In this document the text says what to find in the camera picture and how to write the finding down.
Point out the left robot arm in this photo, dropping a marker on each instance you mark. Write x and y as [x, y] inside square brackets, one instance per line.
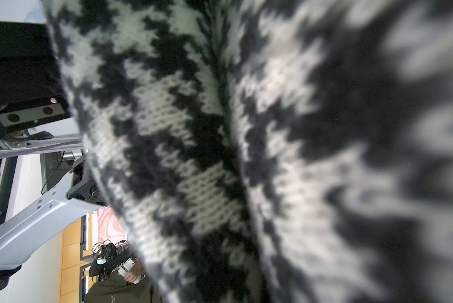
[73, 197]

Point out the black white knitted scarf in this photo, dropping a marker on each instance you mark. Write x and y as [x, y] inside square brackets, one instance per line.
[270, 151]

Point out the person in olive clothing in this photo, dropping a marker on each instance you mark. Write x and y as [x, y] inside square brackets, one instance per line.
[134, 287]

